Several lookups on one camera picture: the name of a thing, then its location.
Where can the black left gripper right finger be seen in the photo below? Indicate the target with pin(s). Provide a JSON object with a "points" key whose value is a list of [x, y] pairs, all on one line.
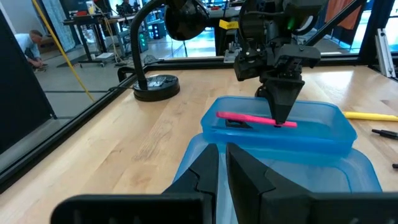
{"points": [[255, 193]]}

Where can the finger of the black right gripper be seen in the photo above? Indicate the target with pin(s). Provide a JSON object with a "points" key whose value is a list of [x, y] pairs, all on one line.
{"points": [[283, 99], [262, 91]]}

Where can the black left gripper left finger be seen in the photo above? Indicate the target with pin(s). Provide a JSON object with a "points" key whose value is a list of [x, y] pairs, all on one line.
{"points": [[199, 186]]}

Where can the pink highlighter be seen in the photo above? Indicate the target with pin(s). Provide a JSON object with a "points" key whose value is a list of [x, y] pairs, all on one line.
{"points": [[242, 117]]}

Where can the black scissors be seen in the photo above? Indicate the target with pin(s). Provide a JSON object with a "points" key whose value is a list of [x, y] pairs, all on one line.
{"points": [[236, 124]]}

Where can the blue translucent plastic supply box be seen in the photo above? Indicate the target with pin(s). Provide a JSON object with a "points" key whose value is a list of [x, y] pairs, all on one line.
{"points": [[320, 133]]}

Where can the yellow highlighter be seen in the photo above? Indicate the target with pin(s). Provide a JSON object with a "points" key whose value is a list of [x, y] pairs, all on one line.
{"points": [[370, 116]]}

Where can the clear pen with black grip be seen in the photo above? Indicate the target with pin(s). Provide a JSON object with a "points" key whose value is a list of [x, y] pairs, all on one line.
{"points": [[385, 133]]}

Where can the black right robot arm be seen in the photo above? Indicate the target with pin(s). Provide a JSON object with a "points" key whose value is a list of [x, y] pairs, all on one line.
{"points": [[264, 12]]}

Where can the yellow tag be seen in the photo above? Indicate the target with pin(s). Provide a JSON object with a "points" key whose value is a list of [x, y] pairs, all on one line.
{"points": [[228, 24]]}

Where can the orange cloth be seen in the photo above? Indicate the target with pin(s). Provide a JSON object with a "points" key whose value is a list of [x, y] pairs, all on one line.
{"points": [[342, 12]]}

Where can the black gooseneck desk lamp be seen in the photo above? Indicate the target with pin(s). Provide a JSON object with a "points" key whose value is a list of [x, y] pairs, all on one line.
{"points": [[155, 88]]}

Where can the silver aluminium extrusion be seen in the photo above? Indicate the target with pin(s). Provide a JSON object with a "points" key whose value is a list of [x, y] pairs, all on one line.
{"points": [[385, 53]]}

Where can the black clamp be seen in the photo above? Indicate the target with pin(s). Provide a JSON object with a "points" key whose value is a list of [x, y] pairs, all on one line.
{"points": [[124, 73]]}

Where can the black background workbench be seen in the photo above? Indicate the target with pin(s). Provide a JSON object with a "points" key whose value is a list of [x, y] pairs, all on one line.
{"points": [[90, 21]]}

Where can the black partition screen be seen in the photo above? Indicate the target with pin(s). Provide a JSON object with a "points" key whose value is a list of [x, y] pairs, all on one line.
{"points": [[18, 93]]}

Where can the person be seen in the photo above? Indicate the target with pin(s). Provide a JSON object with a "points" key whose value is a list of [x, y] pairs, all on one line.
{"points": [[31, 46]]}

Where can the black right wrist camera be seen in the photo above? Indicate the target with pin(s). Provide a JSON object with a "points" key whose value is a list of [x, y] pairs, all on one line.
{"points": [[298, 54]]}

